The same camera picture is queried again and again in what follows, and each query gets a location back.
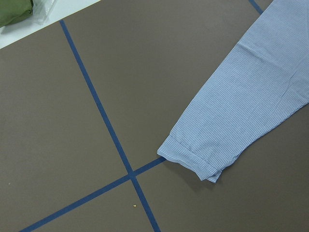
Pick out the light blue striped shirt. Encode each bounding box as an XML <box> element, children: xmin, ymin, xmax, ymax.
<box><xmin>157</xmin><ymin>0</ymin><xmax>309</xmax><ymax>182</ymax></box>

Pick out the clear plastic bag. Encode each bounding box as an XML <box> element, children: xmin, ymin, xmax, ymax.
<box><xmin>29</xmin><ymin>0</ymin><xmax>57</xmax><ymax>24</ymax></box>

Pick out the green folded cloth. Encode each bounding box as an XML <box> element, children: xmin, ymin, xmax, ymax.
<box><xmin>0</xmin><ymin>0</ymin><xmax>33</xmax><ymax>28</ymax></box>

